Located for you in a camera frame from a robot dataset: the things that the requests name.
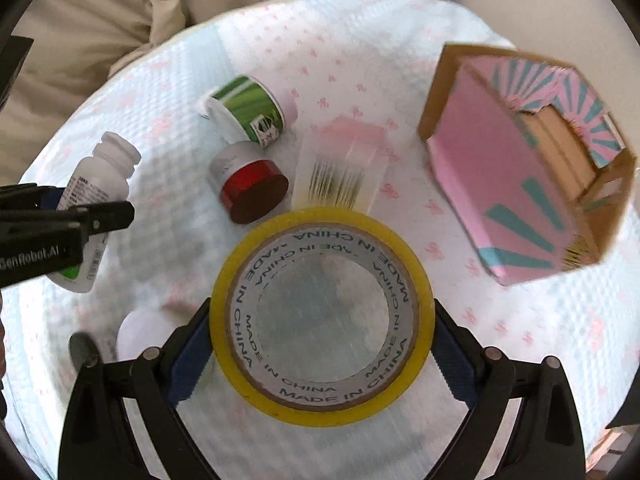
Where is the pink cardboard box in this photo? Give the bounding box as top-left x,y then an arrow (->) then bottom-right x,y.
418,44 -> 637,285

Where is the beige curtain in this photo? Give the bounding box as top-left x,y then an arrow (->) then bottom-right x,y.
1,0 -> 265,184

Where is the red lid small jar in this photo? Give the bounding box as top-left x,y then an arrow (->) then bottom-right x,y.
207,141 -> 290,224

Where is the yellow tape roll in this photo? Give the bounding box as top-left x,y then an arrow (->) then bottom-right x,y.
209,208 -> 435,427

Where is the red pink carton box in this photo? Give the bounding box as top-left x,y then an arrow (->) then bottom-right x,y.
291,116 -> 390,214

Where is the green white jar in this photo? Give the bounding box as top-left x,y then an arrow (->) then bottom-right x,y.
196,70 -> 298,148

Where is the white medicine bottle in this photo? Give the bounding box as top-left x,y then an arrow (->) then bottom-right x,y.
48,131 -> 141,294

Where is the blue white bed cover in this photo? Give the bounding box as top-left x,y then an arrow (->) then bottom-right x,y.
1,0 -> 639,479

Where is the white round jar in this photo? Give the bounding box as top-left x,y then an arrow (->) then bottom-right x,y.
116,309 -> 182,361

